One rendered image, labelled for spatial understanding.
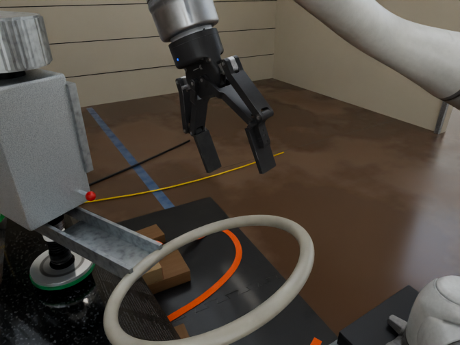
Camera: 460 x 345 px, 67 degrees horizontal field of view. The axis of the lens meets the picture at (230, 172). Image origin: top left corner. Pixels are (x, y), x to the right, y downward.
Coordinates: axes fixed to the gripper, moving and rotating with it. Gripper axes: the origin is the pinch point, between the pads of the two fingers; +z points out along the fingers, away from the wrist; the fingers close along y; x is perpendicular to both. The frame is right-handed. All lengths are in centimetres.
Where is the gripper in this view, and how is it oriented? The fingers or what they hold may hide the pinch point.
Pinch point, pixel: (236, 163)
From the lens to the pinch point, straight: 56.1
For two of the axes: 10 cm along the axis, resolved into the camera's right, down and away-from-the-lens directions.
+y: -6.1, -0.1, 7.9
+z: 3.2, 9.1, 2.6
